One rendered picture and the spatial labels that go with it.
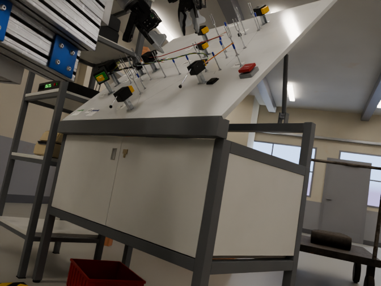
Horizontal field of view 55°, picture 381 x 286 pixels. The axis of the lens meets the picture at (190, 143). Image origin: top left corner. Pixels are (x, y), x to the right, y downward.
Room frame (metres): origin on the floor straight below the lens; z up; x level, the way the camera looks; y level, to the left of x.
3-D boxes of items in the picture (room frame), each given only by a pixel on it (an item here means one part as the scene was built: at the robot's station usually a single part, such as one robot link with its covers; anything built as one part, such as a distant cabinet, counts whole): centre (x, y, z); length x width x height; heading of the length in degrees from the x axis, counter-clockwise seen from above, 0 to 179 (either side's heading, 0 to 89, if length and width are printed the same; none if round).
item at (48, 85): (2.35, 0.80, 1.09); 0.35 x 0.33 x 0.07; 44
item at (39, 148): (2.31, 0.77, 0.76); 0.30 x 0.21 x 0.20; 137
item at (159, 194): (1.43, 0.11, 0.60); 0.55 x 0.03 x 0.39; 44
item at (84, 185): (1.83, 0.48, 0.60); 0.55 x 0.02 x 0.39; 44
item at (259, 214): (1.84, 0.08, 0.60); 1.17 x 0.58 x 0.40; 44
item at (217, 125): (1.62, 0.31, 0.83); 1.18 x 0.05 x 0.06; 44
